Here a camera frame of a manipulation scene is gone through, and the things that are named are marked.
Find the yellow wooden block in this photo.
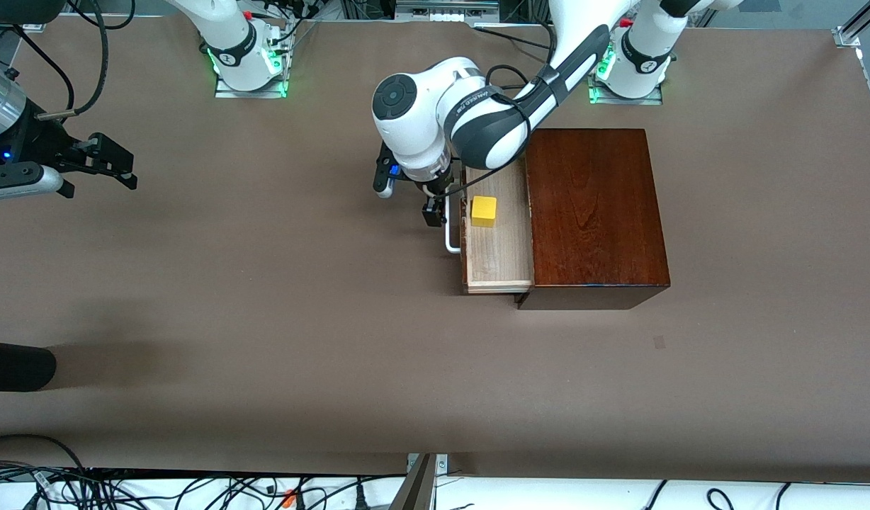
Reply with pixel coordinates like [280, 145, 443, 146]
[471, 195, 498, 229]

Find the wooden drawer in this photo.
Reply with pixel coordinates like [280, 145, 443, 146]
[460, 159, 536, 295]

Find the dark brown wooden cabinet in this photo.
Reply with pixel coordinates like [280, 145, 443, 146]
[514, 128, 671, 311]

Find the white power strip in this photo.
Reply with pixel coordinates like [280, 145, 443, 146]
[395, 0, 501, 23]

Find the black padded object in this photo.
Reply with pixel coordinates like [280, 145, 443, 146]
[0, 340, 57, 392]

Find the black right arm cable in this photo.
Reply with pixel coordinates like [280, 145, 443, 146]
[35, 0, 110, 119]

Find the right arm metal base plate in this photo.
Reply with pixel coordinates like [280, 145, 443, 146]
[214, 20, 294, 99]

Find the long black table cable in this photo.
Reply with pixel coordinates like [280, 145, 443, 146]
[474, 25, 550, 50]

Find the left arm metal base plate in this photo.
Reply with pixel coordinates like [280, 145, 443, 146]
[586, 42, 665, 106]

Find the grey metal bracket post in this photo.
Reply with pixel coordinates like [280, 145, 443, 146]
[389, 453, 450, 510]

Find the black looped cable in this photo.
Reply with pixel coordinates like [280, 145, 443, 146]
[0, 433, 89, 472]

